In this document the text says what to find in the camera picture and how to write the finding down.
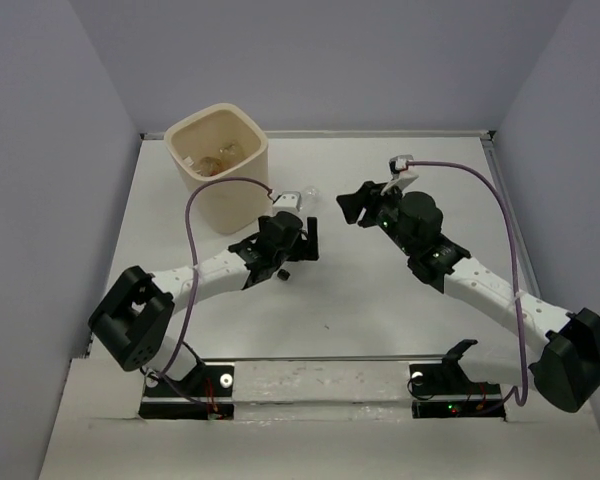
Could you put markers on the clear bottle red cap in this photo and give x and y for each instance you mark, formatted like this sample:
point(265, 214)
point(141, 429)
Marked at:
point(228, 156)

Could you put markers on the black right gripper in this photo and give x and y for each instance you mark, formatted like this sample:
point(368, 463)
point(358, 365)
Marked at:
point(367, 195)

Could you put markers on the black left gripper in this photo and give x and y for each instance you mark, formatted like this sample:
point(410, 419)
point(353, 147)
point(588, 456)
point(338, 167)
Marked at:
point(304, 249)

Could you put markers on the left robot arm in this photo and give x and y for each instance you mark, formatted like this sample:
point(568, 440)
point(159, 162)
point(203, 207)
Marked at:
point(132, 319)

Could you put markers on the beige plastic bin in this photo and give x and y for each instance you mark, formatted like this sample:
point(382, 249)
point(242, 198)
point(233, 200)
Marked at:
point(229, 201)

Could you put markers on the clear unlabelled plastic bottle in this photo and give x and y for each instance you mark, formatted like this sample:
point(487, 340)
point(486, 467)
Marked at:
point(310, 197)

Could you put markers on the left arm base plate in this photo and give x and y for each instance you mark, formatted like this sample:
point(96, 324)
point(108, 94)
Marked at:
point(204, 395)

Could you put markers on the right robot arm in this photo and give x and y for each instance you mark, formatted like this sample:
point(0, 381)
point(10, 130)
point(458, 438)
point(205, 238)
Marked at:
point(560, 349)

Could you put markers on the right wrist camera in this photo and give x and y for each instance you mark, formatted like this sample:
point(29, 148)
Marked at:
point(403, 174)

